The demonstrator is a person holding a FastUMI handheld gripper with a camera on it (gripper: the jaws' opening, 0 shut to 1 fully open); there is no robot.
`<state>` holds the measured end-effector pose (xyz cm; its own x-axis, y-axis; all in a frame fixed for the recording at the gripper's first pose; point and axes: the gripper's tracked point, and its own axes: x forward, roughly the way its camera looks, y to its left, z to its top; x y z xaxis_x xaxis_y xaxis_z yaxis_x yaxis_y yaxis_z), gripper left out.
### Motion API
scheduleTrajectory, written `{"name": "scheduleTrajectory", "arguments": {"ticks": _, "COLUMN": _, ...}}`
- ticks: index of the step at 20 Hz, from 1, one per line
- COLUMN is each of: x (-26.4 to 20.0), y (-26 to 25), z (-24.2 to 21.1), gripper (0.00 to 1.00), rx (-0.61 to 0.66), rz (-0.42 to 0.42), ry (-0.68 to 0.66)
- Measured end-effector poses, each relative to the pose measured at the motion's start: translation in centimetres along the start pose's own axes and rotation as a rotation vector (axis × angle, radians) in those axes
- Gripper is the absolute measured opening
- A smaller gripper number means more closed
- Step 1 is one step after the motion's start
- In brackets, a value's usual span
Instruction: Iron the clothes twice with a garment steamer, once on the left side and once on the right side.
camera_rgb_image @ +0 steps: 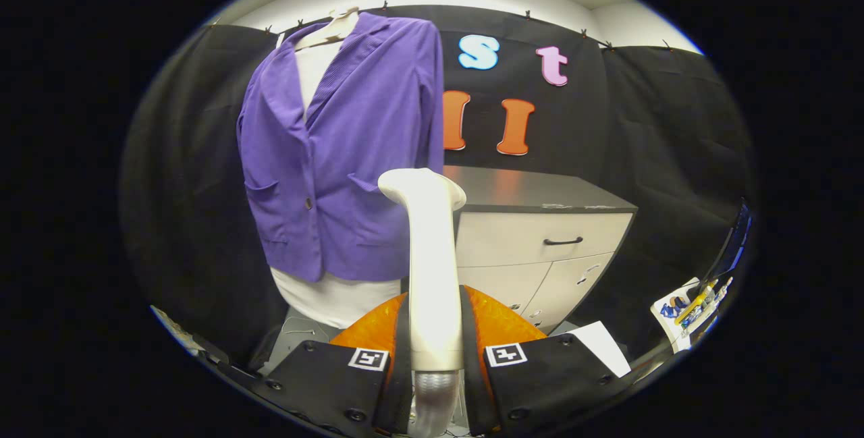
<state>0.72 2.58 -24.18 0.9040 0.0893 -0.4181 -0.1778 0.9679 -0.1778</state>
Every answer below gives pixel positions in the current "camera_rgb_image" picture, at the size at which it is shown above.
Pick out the grey topped white cabinet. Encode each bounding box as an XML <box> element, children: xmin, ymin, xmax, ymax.
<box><xmin>402</xmin><ymin>165</ymin><xmax>639</xmax><ymax>334</ymax></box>

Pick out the purple corduroy jacket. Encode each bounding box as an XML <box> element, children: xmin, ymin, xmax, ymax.
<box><xmin>236</xmin><ymin>11</ymin><xmax>446</xmax><ymax>283</ymax></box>

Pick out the white paper stack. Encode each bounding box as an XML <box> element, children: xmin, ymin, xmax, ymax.
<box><xmin>568</xmin><ymin>321</ymin><xmax>632</xmax><ymax>378</ymax></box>

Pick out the white garment steamer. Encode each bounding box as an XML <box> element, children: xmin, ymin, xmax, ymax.
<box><xmin>377</xmin><ymin>168</ymin><xmax>468</xmax><ymax>437</ymax></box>

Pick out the computer monitor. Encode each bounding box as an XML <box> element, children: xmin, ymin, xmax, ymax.
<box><xmin>709</xmin><ymin>202</ymin><xmax>751</xmax><ymax>283</ymax></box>

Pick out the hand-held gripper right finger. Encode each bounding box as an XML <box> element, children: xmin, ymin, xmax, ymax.
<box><xmin>459</xmin><ymin>285</ymin><xmax>632</xmax><ymax>436</ymax></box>

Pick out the white ironing form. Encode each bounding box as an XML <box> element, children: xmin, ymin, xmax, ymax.
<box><xmin>270</xmin><ymin>40</ymin><xmax>402</xmax><ymax>329</ymax></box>

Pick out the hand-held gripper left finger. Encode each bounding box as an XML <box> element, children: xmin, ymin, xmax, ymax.
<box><xmin>253</xmin><ymin>293</ymin><xmax>412</xmax><ymax>437</ymax></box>

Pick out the yellow bottle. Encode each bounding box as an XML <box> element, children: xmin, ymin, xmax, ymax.
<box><xmin>675</xmin><ymin>281</ymin><xmax>718</xmax><ymax>325</ymax></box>

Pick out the white garment hanger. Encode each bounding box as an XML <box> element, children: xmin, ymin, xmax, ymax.
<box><xmin>294</xmin><ymin>6</ymin><xmax>362</xmax><ymax>53</ymax></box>

